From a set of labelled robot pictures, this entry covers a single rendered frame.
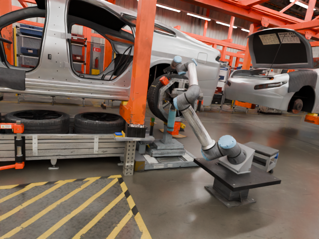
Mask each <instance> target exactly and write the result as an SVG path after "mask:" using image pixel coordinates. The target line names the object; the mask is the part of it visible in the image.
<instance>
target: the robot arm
mask: <svg viewBox="0 0 319 239"><path fill-rule="evenodd" d="M181 61H182V58H181V57H180V56H175V57H174V58H173V60H172V62H171V64H170V66H169V67H167V68H165V69H164V70H163V71H164V73H168V74H169V75H170V74H172V73H173V72H176V71H177V73H178V75H179V76H182V75H185V74H186V73H187V71H188V81H189V87H188V90H187V91H186V92H185V93H183V94H181V95H179V96H177V97H176V98H174V100H173V102H174V106H175V108H176V109H177V110H180V111H181V113H182V114H183V116H184V117H185V119H186V121H187V122H188V124H189V125H190V127H191V128H192V130H193V132H194V133H195V135H196V137H197V138H198V140H199V142H200V143H201V145H202V147H201V153H202V156H203V157H204V159H205V160H206V161H212V160H215V159H218V158H220V157H223V156H227V159H228V161H229V162H230V163H231V164H233V165H238V164H241V163H242V162H244V161H245V159H246V157H247V154H246V152H245V150H244V149H242V148H240V147H239V145H238V143H237V142H236V140H235V139H234V138H233V137H232V136H230V135H225V136H222V137H221V138H220V139H219V141H218V142H215V141H214V140H212V139H211V137H210V136H209V134H208V133H207V131H206V129H205V128H204V126H203V124H202V123H201V121H200V119H199V118H198V116H197V114H196V113H195V111H194V110H193V108H192V106H191V103H193V102H194V101H195V100H196V99H197V98H198V97H199V95H200V91H201V90H200V87H199V86H198V82H197V72H196V66H197V63H196V61H195V59H194V58H193V59H191V60H189V61H188V62H186V63H184V64H182V62H181Z"/></svg>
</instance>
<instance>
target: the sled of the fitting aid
mask: <svg viewBox="0 0 319 239"><path fill-rule="evenodd" d="M145 149H146V151H147V152H148V153H149V154H150V156H151V157H153V156H183V155H185V152H186V150H185V149H183V148H178V149H156V148H155V147H154V146H153V145H152V144H147V145H146V148H145Z"/></svg>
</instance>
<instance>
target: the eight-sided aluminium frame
mask: <svg viewBox="0 0 319 239"><path fill-rule="evenodd" d="M174 82H181V83H187V85H188V86H189V81H188V80H184V79H177V78H172V79H170V80H169V83H168V84H167V85H166V86H165V85H164V86H163V87H161V88H160V89H159V96H158V105H157V108H158V109H159V111H160V112H161V113H162V114H163V116H164V117H165V118H166V120H168V114H167V113H166V112H165V111H164V109H163V108H162V102H163V94H164V91H165V90H166V89H168V88H169V87H170V86H171V85H172V84H173V83H174ZM197 101H198V100H195V101H194V102H193V103H192V108H193V110H194V111H196V109H197ZM185 120H186V119H185V117H184V116H183V117H181V118H175V121H185Z"/></svg>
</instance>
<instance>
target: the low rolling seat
mask: <svg viewBox="0 0 319 239"><path fill-rule="evenodd" d="M243 145H245V146H247V147H249V148H252V149H254V150H255V153H254V155H253V160H252V165H254V166H256V167H258V168H260V169H262V170H264V171H265V172H269V173H270V174H272V173H273V168H274V167H275V166H276V162H277V158H278V155H279V151H278V150H277V149H274V148H271V147H267V146H264V145H260V144H257V143H254V142H248V143H245V144H243ZM272 158H274V161H271V159H272Z"/></svg>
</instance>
